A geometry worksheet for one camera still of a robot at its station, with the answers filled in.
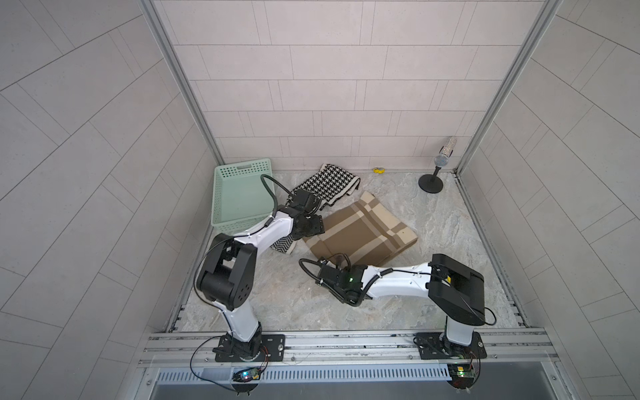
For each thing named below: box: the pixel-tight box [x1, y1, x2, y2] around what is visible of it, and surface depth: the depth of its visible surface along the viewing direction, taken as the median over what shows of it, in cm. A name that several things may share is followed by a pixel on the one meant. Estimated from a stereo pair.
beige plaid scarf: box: [303, 190, 419, 267], surface depth 96 cm
